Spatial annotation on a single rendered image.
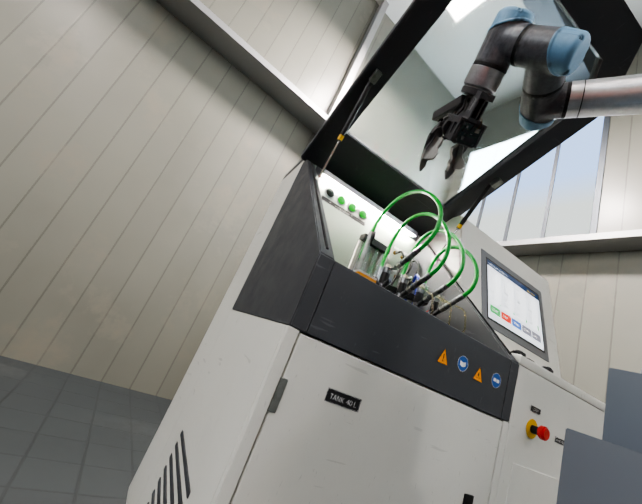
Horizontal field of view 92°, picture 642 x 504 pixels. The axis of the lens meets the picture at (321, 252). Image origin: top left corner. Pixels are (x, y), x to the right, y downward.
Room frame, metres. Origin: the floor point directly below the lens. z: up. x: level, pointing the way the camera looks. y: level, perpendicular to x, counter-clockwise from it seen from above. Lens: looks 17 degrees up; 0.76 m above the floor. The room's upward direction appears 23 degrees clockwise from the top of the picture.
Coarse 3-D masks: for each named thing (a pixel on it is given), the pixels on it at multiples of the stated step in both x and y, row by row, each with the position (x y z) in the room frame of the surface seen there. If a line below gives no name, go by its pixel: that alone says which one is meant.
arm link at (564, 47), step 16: (528, 32) 0.41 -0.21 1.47; (544, 32) 0.40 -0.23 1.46; (560, 32) 0.38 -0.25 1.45; (576, 32) 0.37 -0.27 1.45; (528, 48) 0.42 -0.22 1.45; (544, 48) 0.41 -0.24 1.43; (560, 48) 0.39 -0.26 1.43; (576, 48) 0.38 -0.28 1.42; (512, 64) 0.47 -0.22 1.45; (528, 64) 0.44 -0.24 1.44; (544, 64) 0.42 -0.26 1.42; (560, 64) 0.41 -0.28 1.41; (576, 64) 0.41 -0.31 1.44; (528, 80) 0.47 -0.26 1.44; (544, 80) 0.45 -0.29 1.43; (560, 80) 0.45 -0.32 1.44
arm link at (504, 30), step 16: (496, 16) 0.44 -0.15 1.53; (512, 16) 0.42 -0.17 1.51; (528, 16) 0.41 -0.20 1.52; (496, 32) 0.45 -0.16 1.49; (512, 32) 0.43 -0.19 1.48; (480, 48) 0.49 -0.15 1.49; (496, 48) 0.46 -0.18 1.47; (512, 48) 0.44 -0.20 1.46; (480, 64) 0.49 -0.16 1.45; (496, 64) 0.48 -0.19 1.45
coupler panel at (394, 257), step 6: (396, 240) 1.30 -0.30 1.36; (396, 246) 1.31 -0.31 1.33; (402, 246) 1.32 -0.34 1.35; (390, 252) 1.30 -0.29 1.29; (396, 252) 1.28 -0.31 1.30; (408, 252) 1.33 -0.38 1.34; (390, 258) 1.30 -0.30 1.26; (396, 258) 1.31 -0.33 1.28; (402, 258) 1.31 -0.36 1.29; (390, 264) 1.31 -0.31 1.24; (396, 270) 1.32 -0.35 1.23; (390, 276) 1.31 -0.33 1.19; (396, 282) 1.33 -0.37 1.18
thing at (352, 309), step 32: (352, 288) 0.64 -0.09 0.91; (384, 288) 0.67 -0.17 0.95; (320, 320) 0.63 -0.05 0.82; (352, 320) 0.65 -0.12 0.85; (384, 320) 0.68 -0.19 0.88; (416, 320) 0.71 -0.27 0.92; (352, 352) 0.66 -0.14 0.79; (384, 352) 0.69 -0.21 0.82; (416, 352) 0.72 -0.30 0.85; (480, 352) 0.80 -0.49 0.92; (448, 384) 0.77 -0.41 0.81; (480, 384) 0.81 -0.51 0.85
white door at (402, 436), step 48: (288, 384) 0.62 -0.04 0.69; (336, 384) 0.66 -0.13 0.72; (384, 384) 0.70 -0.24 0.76; (288, 432) 0.63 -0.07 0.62; (336, 432) 0.67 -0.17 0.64; (384, 432) 0.71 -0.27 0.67; (432, 432) 0.76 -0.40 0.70; (480, 432) 0.82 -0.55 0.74; (240, 480) 0.62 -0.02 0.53; (288, 480) 0.65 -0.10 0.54; (336, 480) 0.68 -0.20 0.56; (384, 480) 0.73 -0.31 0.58; (432, 480) 0.78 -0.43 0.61; (480, 480) 0.84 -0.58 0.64
